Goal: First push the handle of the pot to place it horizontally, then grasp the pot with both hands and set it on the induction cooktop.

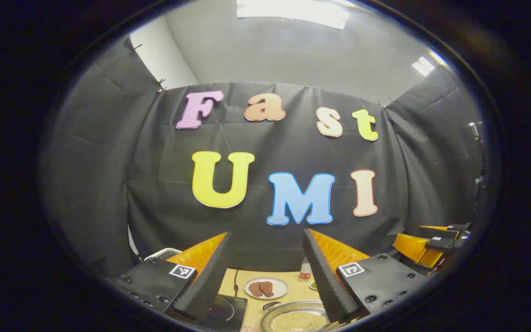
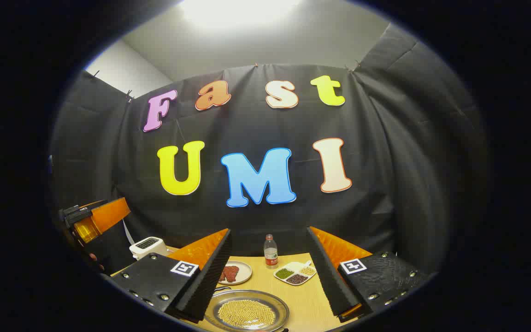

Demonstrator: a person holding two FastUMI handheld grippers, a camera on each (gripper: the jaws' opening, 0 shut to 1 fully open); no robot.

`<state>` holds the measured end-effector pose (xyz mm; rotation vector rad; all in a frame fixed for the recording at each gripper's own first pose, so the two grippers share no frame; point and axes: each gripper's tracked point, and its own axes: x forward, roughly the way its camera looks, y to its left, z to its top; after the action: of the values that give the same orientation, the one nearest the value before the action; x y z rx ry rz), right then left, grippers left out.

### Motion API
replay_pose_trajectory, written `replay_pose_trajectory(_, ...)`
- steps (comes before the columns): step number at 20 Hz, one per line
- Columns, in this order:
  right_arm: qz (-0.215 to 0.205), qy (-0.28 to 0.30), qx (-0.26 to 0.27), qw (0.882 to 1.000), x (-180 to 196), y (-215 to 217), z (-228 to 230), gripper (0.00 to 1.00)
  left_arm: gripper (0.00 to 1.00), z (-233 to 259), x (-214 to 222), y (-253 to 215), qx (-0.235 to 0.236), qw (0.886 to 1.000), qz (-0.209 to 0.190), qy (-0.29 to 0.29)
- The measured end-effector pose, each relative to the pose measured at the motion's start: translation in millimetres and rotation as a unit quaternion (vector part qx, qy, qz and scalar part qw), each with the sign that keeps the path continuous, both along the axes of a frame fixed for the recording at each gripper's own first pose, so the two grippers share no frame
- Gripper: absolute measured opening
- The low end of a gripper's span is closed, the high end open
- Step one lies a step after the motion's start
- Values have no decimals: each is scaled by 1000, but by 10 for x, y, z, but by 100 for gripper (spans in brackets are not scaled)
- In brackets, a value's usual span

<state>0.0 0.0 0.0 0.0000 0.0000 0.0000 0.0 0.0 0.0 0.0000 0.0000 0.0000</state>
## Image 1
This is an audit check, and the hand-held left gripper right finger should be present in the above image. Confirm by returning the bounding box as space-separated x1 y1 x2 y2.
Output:
302 228 428 324

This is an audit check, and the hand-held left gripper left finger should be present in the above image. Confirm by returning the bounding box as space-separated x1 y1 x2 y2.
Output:
113 231 233 322

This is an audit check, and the black induction cooktop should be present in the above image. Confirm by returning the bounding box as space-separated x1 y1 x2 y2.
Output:
164 295 248 332

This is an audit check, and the steel pot with black handles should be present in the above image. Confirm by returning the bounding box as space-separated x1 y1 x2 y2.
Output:
260 301 340 332

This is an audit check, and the white round plate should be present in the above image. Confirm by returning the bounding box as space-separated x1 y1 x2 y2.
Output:
243 277 289 301

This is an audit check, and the pile of beige beans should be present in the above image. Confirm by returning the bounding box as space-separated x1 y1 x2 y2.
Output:
272 311 329 332

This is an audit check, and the white toaster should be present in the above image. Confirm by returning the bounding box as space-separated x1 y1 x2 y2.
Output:
143 248 183 262

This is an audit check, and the grey metal stand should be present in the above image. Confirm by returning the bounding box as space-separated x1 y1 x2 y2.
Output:
468 121 486 213

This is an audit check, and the black backdrop cloth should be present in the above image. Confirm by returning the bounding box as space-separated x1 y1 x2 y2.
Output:
40 35 484 279

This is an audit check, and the ceiling light panel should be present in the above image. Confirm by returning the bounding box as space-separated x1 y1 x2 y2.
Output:
236 0 350 31
412 56 436 77

